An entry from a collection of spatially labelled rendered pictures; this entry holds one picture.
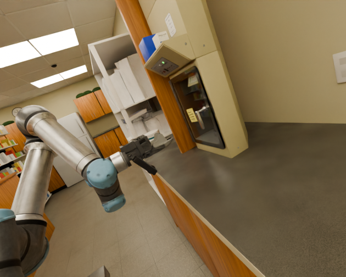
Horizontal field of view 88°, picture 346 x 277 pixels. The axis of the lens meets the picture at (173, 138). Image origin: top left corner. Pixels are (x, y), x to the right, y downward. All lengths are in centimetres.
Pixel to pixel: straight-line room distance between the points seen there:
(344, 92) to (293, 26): 34
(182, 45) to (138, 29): 44
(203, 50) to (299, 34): 42
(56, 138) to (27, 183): 19
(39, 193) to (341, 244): 80
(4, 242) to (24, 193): 21
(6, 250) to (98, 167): 24
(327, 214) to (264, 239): 16
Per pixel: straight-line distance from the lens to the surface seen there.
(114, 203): 64
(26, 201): 73
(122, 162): 70
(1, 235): 57
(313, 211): 58
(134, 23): 117
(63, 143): 64
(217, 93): 82
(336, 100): 102
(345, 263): 50
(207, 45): 84
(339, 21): 95
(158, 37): 86
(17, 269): 57
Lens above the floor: 134
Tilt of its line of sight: 14 degrees down
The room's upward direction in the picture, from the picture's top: 24 degrees counter-clockwise
